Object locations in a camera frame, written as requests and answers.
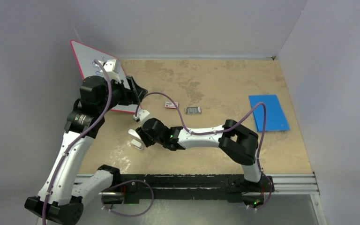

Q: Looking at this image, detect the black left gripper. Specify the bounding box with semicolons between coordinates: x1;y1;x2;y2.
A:
97;75;146;114

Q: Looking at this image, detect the white stapler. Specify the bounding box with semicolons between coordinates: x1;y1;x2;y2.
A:
127;129;141;140

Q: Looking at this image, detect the staple tray with staples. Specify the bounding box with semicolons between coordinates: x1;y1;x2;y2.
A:
186;106;202;114

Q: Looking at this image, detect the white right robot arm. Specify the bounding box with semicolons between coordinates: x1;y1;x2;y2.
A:
128;118;263;191

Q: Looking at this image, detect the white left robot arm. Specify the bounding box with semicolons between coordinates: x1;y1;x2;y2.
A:
24;75;147;225

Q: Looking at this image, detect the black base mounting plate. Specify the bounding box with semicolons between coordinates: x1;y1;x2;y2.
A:
103;174;275;204

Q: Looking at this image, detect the red framed whiteboard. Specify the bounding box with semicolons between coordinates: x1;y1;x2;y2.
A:
70;40;142;114

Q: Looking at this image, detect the blue notebook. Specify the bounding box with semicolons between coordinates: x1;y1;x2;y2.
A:
249;95;290;132

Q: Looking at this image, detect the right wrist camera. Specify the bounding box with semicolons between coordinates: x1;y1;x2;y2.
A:
133;109;152;123

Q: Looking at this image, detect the aluminium frame rail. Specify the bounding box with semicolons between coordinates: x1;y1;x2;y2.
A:
74;173;320;195

